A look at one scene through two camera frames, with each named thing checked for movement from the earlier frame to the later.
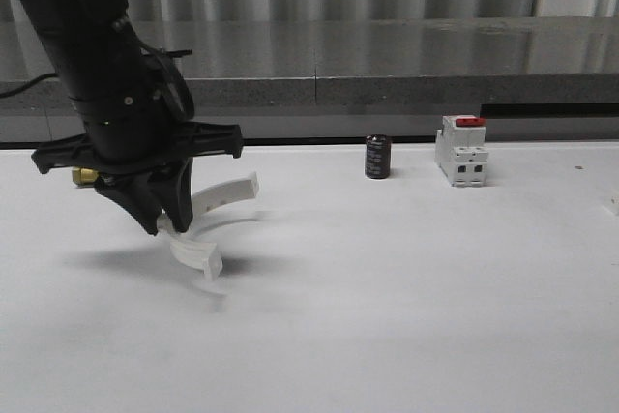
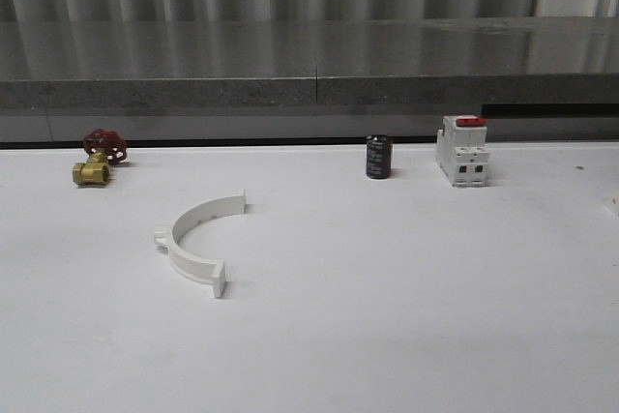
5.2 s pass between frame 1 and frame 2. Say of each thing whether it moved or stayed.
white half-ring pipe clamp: moved
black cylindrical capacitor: stayed
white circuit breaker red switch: stayed
